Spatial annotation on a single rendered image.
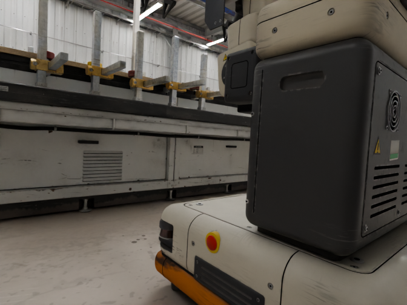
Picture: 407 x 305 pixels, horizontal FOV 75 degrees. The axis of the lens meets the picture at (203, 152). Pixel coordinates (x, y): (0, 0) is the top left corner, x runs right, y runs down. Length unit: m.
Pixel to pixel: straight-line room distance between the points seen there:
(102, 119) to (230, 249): 1.14
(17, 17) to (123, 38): 2.89
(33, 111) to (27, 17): 7.75
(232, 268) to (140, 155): 1.40
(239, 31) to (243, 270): 0.71
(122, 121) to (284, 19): 1.19
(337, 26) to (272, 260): 0.46
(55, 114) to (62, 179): 0.44
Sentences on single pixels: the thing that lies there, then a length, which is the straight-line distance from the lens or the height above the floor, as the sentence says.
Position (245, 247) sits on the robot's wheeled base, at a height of 0.26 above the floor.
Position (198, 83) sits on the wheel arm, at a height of 0.83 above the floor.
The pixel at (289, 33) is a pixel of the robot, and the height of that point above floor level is 0.72.
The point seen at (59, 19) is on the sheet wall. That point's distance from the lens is 9.36.
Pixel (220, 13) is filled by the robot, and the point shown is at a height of 0.93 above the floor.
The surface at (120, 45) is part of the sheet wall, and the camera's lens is 9.75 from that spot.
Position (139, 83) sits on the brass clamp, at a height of 0.81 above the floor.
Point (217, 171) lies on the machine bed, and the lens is 2.39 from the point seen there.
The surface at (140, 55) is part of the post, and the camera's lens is 1.70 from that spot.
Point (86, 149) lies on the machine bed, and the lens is 1.80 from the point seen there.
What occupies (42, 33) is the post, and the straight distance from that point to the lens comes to 1.56.
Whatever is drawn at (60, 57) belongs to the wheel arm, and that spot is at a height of 0.79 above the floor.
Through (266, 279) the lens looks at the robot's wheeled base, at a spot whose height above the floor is 0.22.
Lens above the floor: 0.50
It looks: 3 degrees down
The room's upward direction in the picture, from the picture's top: 3 degrees clockwise
